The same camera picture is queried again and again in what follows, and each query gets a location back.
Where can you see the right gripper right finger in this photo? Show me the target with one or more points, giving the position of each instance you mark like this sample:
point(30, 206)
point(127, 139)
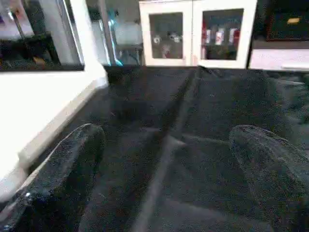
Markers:
point(277, 179)

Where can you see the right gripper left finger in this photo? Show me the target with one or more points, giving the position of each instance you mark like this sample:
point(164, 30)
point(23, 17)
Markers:
point(48, 188)

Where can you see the white plastic table top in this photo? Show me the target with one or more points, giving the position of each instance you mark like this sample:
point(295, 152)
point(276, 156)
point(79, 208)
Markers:
point(34, 111)

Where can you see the white plastic table leg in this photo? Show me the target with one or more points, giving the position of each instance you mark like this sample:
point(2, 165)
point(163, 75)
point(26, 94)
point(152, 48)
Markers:
point(87, 34)

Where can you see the black work mat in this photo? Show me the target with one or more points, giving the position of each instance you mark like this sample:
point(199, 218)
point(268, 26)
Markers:
point(193, 145)

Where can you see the white drawer unit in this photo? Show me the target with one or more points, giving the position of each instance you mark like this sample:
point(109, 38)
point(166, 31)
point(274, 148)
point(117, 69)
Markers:
point(280, 59)

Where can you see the grey metal pole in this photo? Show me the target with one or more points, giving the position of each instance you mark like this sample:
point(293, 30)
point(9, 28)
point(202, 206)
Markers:
point(107, 31)

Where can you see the white glass door cabinet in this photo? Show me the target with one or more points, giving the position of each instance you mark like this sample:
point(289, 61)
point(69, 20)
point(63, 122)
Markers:
point(193, 31)

